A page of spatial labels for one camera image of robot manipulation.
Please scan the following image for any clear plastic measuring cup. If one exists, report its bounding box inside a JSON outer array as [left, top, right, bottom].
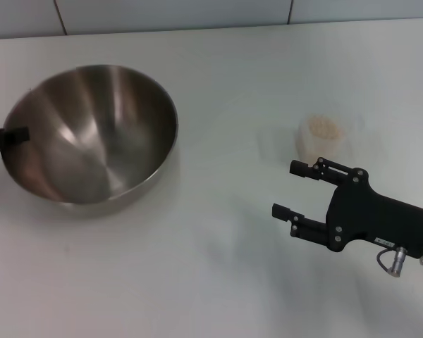
[[294, 111, 360, 169]]

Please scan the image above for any gripper cable with metal plug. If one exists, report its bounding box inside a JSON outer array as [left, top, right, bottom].
[[376, 247, 410, 279]]

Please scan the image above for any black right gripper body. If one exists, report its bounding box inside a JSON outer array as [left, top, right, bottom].
[[325, 168, 423, 261]]

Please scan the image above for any stainless steel mixing bowl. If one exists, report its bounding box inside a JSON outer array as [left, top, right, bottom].
[[0, 64, 180, 218]]

